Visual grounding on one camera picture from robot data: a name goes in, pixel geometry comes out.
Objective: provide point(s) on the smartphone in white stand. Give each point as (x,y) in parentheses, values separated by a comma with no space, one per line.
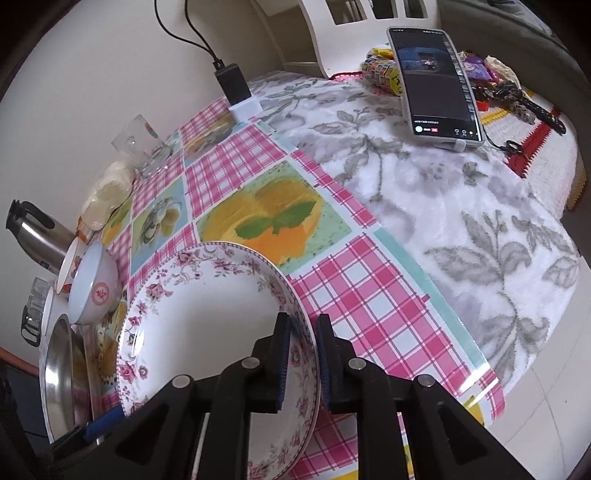
(440,105)

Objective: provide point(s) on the floral pink rimmed plate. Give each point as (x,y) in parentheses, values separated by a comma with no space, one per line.
(202,310)

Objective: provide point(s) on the white bowl red emblem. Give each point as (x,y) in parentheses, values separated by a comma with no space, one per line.
(96,287)

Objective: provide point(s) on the pink checkered plastic tablecloth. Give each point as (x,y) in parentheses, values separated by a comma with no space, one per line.
(242,183)

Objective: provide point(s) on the clear glass mug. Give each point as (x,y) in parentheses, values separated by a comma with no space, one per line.
(141,145)

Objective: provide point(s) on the colourful snack packets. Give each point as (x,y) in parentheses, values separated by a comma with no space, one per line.
(382,70)

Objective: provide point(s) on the stainless steel thermos jug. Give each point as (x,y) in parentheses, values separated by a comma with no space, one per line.
(42,238)

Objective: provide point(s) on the glass teapot black handle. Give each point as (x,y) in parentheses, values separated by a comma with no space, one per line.
(32,313)

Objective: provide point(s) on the black keys bunch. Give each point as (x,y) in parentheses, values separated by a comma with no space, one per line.
(512,98)

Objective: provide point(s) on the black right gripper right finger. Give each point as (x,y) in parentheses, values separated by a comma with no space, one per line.
(407,428)

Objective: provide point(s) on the black power adapter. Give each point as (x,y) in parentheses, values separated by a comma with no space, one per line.
(232,83)

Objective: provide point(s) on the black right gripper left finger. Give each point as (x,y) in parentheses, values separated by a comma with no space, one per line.
(200,428)

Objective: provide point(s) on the stainless steel basin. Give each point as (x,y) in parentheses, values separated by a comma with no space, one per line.
(70,395)

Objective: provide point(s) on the crocheted white red mat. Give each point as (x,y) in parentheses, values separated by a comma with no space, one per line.
(550,162)

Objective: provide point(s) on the white power strip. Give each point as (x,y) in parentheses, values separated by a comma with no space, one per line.
(245,110)

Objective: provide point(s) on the bag of white buns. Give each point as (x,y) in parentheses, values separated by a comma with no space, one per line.
(107,193)

